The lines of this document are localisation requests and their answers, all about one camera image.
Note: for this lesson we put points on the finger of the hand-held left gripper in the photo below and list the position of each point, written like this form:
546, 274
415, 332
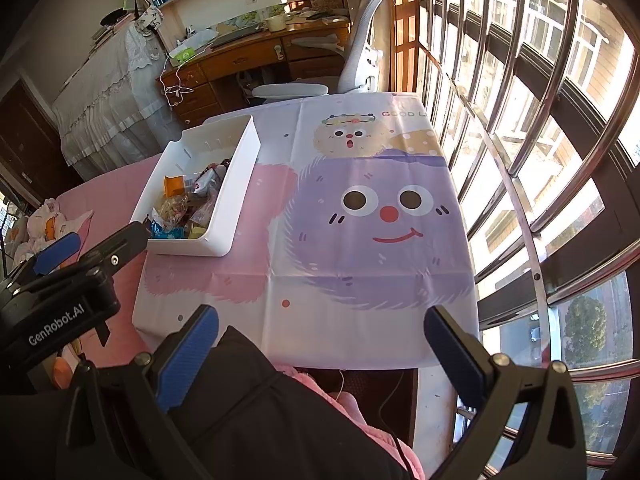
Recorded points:
57, 252
115, 252

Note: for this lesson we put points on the blue white snack packet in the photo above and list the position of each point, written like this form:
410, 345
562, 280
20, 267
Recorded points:
167, 232

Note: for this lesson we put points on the black keyboard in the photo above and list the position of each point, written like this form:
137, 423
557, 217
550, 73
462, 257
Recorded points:
235, 36

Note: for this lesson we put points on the pink fleece garment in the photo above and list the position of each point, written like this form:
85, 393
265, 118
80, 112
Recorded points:
370, 435

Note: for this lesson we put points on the pink printed sheet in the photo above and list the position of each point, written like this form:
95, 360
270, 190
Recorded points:
110, 195

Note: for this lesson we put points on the grey office chair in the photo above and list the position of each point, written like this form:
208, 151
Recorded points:
290, 91

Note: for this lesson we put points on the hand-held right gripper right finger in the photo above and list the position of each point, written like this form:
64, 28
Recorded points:
452, 355

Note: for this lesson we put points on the metal window grille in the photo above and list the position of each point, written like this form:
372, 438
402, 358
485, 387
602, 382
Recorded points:
525, 200

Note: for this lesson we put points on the wooden desk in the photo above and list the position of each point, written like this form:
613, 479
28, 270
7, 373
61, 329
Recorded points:
225, 60

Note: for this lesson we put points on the green tissue pack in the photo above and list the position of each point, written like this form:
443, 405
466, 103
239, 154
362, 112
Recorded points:
182, 55

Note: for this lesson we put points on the white printed blanket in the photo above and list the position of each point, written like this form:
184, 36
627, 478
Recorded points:
45, 225

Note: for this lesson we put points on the black hat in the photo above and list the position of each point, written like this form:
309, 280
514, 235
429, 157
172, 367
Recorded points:
116, 16

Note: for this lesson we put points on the black trousers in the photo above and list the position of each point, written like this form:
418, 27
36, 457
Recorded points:
280, 420

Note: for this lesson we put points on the white lace cover cloth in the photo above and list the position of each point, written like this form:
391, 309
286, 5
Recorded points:
110, 100

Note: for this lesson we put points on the orange white snack packet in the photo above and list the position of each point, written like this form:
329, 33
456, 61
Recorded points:
175, 185

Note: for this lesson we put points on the cream pot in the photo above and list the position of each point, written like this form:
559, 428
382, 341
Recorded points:
275, 24

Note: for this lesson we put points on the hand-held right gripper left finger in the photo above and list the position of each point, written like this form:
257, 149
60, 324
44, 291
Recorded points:
187, 355

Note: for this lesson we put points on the white patterned cloth pouch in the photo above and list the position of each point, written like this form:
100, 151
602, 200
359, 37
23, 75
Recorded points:
150, 20

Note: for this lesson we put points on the dark wooden cabinet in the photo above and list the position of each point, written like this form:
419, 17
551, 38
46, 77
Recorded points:
25, 150

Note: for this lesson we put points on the cartoon printed tablecloth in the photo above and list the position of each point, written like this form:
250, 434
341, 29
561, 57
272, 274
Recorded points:
350, 260

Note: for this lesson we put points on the white plastic storage bin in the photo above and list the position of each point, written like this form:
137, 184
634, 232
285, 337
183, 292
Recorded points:
235, 175

